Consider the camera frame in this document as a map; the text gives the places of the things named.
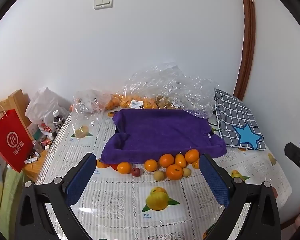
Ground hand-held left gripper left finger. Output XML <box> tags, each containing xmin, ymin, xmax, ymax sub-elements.
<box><xmin>15</xmin><ymin>152</ymin><xmax>97</xmax><ymax>240</ymax></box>

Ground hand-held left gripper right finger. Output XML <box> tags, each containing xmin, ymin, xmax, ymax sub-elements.
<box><xmin>199</xmin><ymin>153</ymin><xmax>282</xmax><ymax>240</ymax></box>

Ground oval orange mango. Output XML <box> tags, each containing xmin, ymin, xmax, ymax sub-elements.
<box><xmin>174</xmin><ymin>153</ymin><xmax>186</xmax><ymax>167</ymax></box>

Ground purple towel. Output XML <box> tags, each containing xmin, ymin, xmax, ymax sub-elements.
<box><xmin>100</xmin><ymin>109</ymin><xmax>227</xmax><ymax>165</ymax></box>

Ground white lace printed tablecloth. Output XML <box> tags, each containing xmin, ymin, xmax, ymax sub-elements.
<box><xmin>22</xmin><ymin>105</ymin><xmax>293</xmax><ymax>240</ymax></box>

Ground wooden side table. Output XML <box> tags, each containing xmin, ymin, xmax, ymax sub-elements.
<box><xmin>22</xmin><ymin>140</ymin><xmax>49</xmax><ymax>183</ymax></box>

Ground dark bottle white cap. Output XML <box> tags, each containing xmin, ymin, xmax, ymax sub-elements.
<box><xmin>52</xmin><ymin>110</ymin><xmax>64</xmax><ymax>134</ymax></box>

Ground red white snack packet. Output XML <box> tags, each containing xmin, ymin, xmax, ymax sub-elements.
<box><xmin>39</xmin><ymin>121</ymin><xmax>53</xmax><ymax>135</ymax></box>

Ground small clear plastic bag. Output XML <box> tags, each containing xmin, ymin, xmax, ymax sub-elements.
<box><xmin>71</xmin><ymin>89</ymin><xmax>110</xmax><ymax>139</ymax></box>

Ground grey checked cushion blue star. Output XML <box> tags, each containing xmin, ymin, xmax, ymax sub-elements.
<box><xmin>214</xmin><ymin>89</ymin><xmax>267</xmax><ymax>152</ymax></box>

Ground green yellow quilt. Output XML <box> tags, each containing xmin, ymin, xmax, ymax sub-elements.
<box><xmin>0</xmin><ymin>140</ymin><xmax>24</xmax><ymax>233</ymax></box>

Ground red paper bag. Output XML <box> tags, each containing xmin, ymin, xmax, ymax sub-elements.
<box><xmin>0</xmin><ymin>104</ymin><xmax>33</xmax><ymax>173</ymax></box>

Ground white plastic bag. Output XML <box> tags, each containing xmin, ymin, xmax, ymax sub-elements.
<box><xmin>25</xmin><ymin>87</ymin><xmax>71</xmax><ymax>133</ymax></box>

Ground pile of bagged mandarins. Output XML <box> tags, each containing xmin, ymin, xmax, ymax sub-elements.
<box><xmin>105</xmin><ymin>93</ymin><xmax>158</xmax><ymax>110</ymax></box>

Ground bunch of brown longans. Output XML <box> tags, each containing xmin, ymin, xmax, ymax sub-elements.
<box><xmin>156</xmin><ymin>95</ymin><xmax>182</xmax><ymax>110</ymax></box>

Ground large clear plastic bag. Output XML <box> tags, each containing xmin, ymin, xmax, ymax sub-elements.
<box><xmin>105</xmin><ymin>62</ymin><xmax>217</xmax><ymax>118</ymax></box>

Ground light wooden frame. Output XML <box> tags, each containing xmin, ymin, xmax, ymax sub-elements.
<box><xmin>0</xmin><ymin>89</ymin><xmax>32</xmax><ymax>133</ymax></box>

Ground brown wooden door frame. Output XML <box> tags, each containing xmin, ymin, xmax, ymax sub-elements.
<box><xmin>234</xmin><ymin>0</ymin><xmax>256</xmax><ymax>103</ymax></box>

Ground white light switch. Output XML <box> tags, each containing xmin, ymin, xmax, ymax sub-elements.
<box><xmin>94</xmin><ymin>0</ymin><xmax>114</xmax><ymax>10</ymax></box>

